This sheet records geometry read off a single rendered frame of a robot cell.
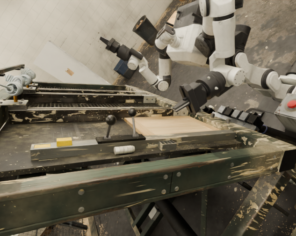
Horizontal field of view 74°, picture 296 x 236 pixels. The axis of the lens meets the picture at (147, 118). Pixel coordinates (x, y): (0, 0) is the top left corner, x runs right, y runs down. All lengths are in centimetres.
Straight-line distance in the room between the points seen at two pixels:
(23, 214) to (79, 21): 595
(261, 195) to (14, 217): 96
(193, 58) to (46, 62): 411
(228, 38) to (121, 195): 60
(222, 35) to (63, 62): 438
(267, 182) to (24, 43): 609
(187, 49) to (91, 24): 538
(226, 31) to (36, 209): 74
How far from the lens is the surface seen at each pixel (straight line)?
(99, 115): 118
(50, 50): 490
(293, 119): 106
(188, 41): 110
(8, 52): 644
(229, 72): 80
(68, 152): 77
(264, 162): 95
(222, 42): 76
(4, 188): 56
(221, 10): 74
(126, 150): 77
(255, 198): 112
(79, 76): 495
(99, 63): 637
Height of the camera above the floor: 180
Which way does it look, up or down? 30 degrees down
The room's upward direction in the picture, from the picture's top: 55 degrees counter-clockwise
